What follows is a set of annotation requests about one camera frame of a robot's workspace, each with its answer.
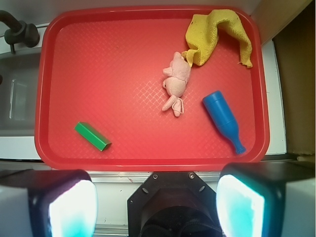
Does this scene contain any grey sink basin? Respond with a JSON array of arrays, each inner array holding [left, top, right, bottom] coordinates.
[[0, 48, 41, 160]]

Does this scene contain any dark faucet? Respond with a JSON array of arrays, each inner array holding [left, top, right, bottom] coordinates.
[[0, 10, 40, 54]]

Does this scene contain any pink plush toy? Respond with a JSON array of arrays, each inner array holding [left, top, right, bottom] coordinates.
[[162, 52, 191, 117]]

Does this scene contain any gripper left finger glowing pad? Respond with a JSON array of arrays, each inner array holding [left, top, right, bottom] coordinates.
[[0, 169, 98, 237]]

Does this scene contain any blue plastic bottle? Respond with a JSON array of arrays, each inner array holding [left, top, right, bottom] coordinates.
[[202, 91, 246, 155]]

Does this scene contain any yellow cloth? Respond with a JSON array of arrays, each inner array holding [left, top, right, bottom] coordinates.
[[182, 9, 253, 68]]

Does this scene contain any green rectangular block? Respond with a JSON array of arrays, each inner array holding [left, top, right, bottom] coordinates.
[[75, 122, 112, 151]]

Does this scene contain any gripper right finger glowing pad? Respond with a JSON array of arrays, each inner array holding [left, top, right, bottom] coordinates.
[[216, 162, 316, 237]]

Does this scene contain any red plastic tray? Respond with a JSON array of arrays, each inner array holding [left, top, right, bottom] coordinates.
[[35, 6, 270, 171]]

